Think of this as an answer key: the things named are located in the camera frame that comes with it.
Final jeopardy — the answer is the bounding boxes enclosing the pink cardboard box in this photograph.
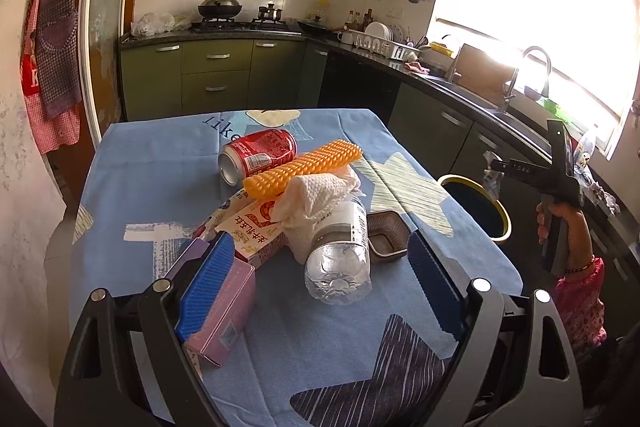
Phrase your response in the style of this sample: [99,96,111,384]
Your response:
[162,237,257,368]

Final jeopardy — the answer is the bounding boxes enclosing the person's right hand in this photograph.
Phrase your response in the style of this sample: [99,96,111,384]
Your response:
[536,201,597,276]

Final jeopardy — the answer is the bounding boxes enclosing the orange bumpy foam wrap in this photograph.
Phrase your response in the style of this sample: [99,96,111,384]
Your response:
[243,139,364,200]

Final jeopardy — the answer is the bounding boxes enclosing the red checked apron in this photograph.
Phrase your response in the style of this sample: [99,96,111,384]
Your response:
[19,0,82,156]

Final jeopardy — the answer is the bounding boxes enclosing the person's right forearm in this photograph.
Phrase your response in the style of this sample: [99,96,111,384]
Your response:
[552,257,609,360]

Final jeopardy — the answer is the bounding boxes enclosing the red soda can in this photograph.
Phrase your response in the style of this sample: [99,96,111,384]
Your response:
[217,129,299,186]

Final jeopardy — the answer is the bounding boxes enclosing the black built-in appliance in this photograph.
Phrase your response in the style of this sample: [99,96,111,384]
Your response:
[319,51,402,114]

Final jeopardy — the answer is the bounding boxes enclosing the white dish rack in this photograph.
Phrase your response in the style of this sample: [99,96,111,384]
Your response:
[347,21,421,60]

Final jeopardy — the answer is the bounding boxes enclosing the glass sliding door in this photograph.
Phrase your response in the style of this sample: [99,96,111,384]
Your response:
[79,0,147,144]

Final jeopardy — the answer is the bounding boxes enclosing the white paper towel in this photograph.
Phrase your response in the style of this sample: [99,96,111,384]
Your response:
[272,167,369,266]

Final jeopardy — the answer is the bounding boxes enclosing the red white milk carton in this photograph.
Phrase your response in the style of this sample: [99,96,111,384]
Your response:
[192,189,301,269]

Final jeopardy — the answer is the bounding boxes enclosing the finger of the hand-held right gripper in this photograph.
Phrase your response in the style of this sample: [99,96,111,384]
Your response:
[489,158,554,176]

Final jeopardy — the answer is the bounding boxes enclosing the purple checked apron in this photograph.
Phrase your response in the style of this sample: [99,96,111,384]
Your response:
[34,0,84,118]

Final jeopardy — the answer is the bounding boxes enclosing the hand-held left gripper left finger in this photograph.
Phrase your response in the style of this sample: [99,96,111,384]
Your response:
[54,233,236,427]

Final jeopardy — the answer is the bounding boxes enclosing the blue patterned tablecloth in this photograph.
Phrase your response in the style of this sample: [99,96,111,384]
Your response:
[69,107,524,427]

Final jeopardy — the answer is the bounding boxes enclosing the dark kitchen countertop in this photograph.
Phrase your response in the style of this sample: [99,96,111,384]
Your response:
[118,27,640,258]

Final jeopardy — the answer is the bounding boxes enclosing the black wok with lid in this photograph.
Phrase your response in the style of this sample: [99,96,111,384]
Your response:
[197,0,244,20]

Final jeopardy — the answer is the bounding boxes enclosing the clear plastic bottle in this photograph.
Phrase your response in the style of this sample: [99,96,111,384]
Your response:
[303,194,374,306]

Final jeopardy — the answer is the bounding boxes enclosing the green base cabinets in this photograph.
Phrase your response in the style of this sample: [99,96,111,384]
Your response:
[118,38,640,303]

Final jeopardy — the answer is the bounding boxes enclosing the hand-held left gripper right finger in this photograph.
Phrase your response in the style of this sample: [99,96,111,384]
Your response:
[408,231,587,427]

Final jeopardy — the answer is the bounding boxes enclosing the small steel faucet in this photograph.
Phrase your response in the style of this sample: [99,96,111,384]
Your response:
[446,34,464,84]

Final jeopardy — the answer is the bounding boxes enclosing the brown cutting board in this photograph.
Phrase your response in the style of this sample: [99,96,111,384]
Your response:
[454,42,521,94]

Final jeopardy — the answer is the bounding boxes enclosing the black gas stove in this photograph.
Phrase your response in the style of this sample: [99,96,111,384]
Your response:
[192,18,304,33]

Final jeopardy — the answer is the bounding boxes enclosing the crumpled plastic wrapper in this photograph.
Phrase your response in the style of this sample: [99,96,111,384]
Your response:
[584,179,621,219]

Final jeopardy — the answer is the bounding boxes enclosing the tall curved steel faucet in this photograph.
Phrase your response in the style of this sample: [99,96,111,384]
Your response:
[499,45,554,116]

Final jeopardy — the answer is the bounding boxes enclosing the yellow-rimmed dark trash bin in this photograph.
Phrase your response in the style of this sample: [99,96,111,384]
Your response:
[437,174,512,243]

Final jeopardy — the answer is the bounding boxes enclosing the clear plastic bag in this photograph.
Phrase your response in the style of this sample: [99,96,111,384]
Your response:
[130,11,194,38]

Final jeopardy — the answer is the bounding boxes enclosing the printed packet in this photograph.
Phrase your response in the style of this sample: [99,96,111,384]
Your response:
[572,127,599,186]

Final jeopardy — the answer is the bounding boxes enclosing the small brown basket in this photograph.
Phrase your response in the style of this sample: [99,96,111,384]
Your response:
[366,210,412,266]

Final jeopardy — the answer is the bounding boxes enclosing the steel sink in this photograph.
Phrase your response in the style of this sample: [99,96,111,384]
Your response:
[424,74,502,108]

